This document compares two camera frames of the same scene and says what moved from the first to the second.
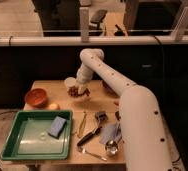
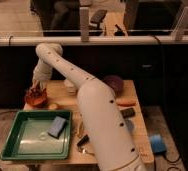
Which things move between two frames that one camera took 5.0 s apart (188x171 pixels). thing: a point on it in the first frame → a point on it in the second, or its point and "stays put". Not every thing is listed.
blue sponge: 56,127 stays put
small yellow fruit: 53,106 stays put
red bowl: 36,98 stays put
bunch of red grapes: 74,91 → 36,92
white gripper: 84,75 → 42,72
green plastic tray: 28,137 stays put
